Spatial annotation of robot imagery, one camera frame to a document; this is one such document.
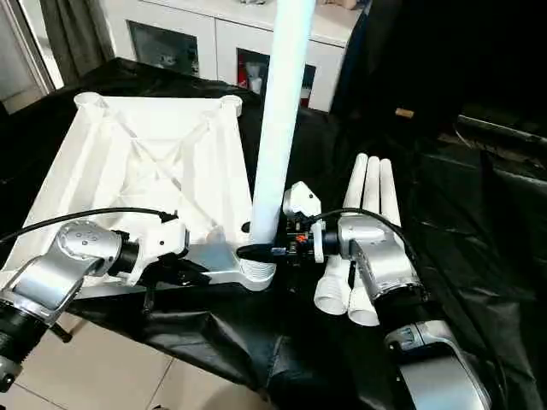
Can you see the white glass-door cabinet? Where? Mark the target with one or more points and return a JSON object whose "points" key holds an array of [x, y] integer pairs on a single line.
{"points": [[205, 34]]}

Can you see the black work mat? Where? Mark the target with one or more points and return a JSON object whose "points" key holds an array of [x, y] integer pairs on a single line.
{"points": [[256, 350]]}

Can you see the white plastic table leg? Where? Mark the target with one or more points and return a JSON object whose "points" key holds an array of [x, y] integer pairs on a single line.
{"points": [[372, 184], [387, 192], [282, 111], [357, 184]]}

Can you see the silver metal rail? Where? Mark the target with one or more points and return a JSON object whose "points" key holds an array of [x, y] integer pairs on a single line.
{"points": [[504, 128]]}

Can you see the small yellow label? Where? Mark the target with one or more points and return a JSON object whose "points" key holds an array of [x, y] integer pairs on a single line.
{"points": [[403, 112]]}

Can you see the white plastic table top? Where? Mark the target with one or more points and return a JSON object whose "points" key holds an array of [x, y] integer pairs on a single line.
{"points": [[145, 154]]}

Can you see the grey curtain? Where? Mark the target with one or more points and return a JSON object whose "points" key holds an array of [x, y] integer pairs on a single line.
{"points": [[77, 38]]}

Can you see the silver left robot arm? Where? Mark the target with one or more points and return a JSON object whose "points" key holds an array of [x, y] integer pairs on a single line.
{"points": [[77, 248]]}

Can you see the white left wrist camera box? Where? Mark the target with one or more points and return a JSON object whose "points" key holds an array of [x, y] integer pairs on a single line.
{"points": [[167, 239]]}

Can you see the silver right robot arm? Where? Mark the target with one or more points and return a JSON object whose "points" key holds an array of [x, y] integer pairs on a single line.
{"points": [[380, 265]]}

